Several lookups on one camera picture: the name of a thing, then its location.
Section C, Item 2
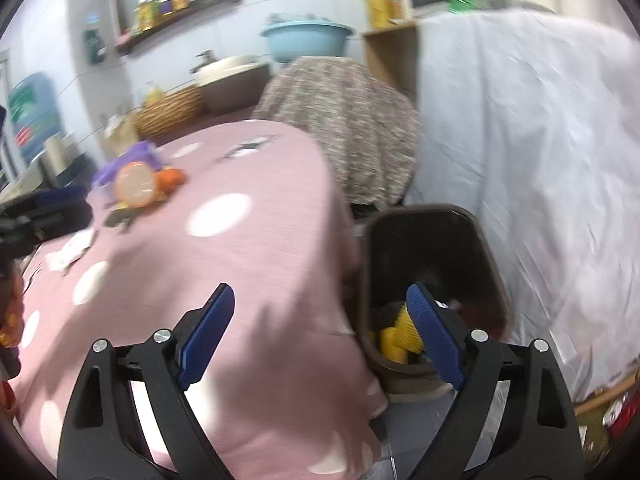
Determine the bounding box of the purple plastic bag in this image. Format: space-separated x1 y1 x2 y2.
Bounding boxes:
92 141 165 188

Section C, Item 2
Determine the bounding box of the white tissue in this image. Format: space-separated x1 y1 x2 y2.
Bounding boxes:
44 228 99 274

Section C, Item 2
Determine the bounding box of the green leaf vegetable scrap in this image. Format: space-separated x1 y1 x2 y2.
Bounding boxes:
102 207 144 232

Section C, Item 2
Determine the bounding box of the yellow trash in bin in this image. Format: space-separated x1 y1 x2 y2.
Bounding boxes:
369 301 425 365

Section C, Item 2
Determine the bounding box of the brown trash bin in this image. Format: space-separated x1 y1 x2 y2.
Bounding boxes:
352 204 511 402

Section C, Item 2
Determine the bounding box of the blue water jug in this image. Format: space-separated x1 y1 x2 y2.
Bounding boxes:
8 72 63 165

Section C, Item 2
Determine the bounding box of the orange white plastic bottle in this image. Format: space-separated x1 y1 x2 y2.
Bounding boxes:
113 162 157 209

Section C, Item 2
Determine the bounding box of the orange peel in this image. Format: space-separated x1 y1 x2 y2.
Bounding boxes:
154 167 188 195

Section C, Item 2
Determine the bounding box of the pink polka dot tablecloth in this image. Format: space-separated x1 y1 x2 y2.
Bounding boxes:
12 119 386 479

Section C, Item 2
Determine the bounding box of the yellow soap dispenser bottle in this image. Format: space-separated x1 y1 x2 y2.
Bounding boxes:
142 81 165 107

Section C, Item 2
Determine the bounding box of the wicker basket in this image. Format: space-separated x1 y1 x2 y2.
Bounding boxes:
134 86 204 139

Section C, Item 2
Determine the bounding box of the brass faucet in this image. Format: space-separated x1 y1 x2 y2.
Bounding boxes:
190 50 217 74

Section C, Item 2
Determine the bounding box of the brown white rice cooker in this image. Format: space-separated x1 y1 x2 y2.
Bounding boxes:
194 55 271 115

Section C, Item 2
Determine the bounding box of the white sheet cover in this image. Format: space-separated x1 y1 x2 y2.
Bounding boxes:
406 11 639 401

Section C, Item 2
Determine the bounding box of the light blue plastic basin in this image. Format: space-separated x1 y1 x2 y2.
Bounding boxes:
262 20 354 63

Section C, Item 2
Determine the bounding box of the floral patterned cloth cover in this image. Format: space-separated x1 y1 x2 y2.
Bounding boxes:
253 56 419 211

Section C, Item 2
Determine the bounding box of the wooden side cabinet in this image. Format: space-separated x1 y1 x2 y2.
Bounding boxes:
361 21 418 103

